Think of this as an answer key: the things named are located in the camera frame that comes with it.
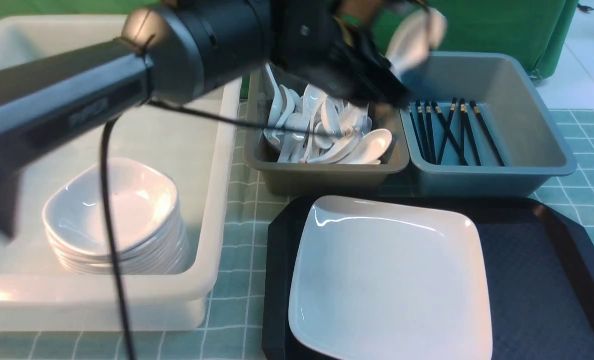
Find pile of white spoons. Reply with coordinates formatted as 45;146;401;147
263;64;395;166

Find stack of white bowls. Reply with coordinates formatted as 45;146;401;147
42;157;193;275

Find black chopstick in bin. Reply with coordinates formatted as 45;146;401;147
459;98;482;166
433;97;459;164
470;100;505;167
430;97;468;166

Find green backdrop cloth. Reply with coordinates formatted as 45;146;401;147
0;0;580;98

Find brown plastic spoon bin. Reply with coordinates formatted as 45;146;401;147
243;67;410;197

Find large white square plate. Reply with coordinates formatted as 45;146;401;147
288;195;493;360

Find teal checkered tablecloth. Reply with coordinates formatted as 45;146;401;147
0;109;594;360

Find grey-blue plastic chopstick bin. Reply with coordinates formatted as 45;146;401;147
400;52;577;198

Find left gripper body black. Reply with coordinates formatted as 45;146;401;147
272;0;377;101

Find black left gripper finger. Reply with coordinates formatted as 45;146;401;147
347;47;411;109

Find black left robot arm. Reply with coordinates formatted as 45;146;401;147
0;0;412;301

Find large white plastic tub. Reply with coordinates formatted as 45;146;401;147
0;14;235;332

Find black serving tray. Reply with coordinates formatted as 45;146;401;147
261;196;594;360

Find white ceramic spoon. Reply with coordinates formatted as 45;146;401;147
386;7;447;78

